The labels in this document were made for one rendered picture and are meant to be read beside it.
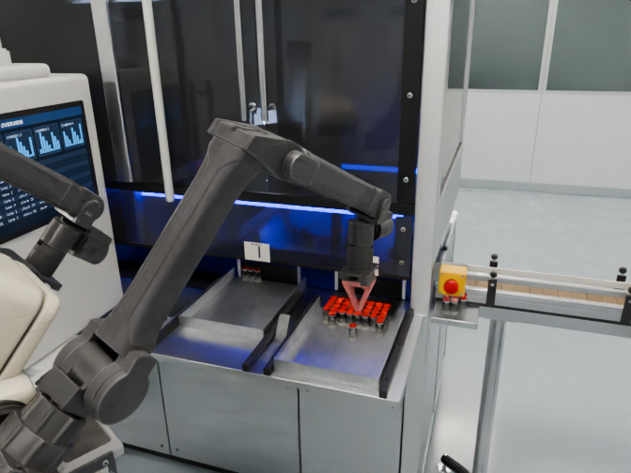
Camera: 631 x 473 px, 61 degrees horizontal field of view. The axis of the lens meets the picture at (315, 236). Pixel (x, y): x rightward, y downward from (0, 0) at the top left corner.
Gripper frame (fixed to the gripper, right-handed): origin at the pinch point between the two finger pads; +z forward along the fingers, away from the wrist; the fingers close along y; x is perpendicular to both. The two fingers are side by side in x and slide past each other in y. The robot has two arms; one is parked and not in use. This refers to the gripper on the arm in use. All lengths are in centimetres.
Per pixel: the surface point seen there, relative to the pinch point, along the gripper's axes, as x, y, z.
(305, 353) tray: 16.0, 10.2, 18.3
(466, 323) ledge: -21.9, 38.9, 15.4
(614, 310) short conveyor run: -60, 49, 10
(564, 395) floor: -66, 151, 88
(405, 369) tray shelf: -9.4, 11.6, 18.8
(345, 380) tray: 2.8, 0.9, 18.8
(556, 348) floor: -65, 192, 82
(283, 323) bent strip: 24.7, 16.0, 13.5
